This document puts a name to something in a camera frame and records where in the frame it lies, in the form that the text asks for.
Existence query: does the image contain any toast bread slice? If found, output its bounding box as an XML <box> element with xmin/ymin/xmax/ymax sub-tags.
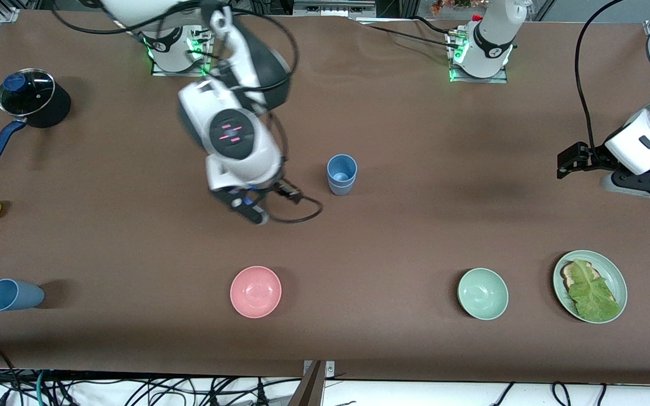
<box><xmin>561</xmin><ymin>261</ymin><xmax>619</xmax><ymax>306</ymax></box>

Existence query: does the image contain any black pot with blue handle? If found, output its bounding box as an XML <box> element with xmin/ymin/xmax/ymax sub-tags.
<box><xmin>0</xmin><ymin>69</ymin><xmax>72</xmax><ymax>167</ymax></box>

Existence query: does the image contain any blue plastic cup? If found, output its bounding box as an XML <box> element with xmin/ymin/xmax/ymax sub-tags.
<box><xmin>328</xmin><ymin>176</ymin><xmax>357</xmax><ymax>197</ymax></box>
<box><xmin>327</xmin><ymin>153</ymin><xmax>358</xmax><ymax>184</ymax></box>
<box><xmin>0</xmin><ymin>278</ymin><xmax>45</xmax><ymax>312</ymax></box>

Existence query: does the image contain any black base power cable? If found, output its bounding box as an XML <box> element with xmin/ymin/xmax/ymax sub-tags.
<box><xmin>353</xmin><ymin>16</ymin><xmax>464</xmax><ymax>48</ymax></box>

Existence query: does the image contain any green lettuce leaf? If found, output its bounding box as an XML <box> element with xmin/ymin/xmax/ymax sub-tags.
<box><xmin>568</xmin><ymin>260</ymin><xmax>622</xmax><ymax>321</ymax></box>

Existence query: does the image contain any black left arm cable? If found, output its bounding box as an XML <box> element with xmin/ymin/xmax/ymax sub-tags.
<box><xmin>574</xmin><ymin>0</ymin><xmax>625</xmax><ymax>153</ymax></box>

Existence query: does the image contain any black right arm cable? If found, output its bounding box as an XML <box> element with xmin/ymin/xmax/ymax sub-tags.
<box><xmin>49</xmin><ymin>0</ymin><xmax>324</xmax><ymax>224</ymax></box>

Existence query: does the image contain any glass lid with blue knob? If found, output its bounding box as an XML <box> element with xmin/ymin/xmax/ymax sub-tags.
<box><xmin>0</xmin><ymin>69</ymin><xmax>56</xmax><ymax>117</ymax></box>

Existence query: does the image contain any light green bowl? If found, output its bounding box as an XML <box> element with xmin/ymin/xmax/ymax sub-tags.
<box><xmin>457</xmin><ymin>267</ymin><xmax>510</xmax><ymax>321</ymax></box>

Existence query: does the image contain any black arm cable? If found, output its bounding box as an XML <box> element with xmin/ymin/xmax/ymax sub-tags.
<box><xmin>49</xmin><ymin>0</ymin><xmax>324</xmax><ymax>224</ymax></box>
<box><xmin>574</xmin><ymin>0</ymin><xmax>625</xmax><ymax>153</ymax></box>

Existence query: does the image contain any pink bowl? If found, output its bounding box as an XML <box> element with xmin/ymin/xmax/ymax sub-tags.
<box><xmin>230</xmin><ymin>266</ymin><xmax>283</xmax><ymax>319</ymax></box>

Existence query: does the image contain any metal table edge bracket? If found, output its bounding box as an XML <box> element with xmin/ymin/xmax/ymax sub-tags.
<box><xmin>301</xmin><ymin>360</ymin><xmax>336</xmax><ymax>406</ymax></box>

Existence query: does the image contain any light green plate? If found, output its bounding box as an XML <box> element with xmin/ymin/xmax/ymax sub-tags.
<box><xmin>552</xmin><ymin>249</ymin><xmax>629</xmax><ymax>325</ymax></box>

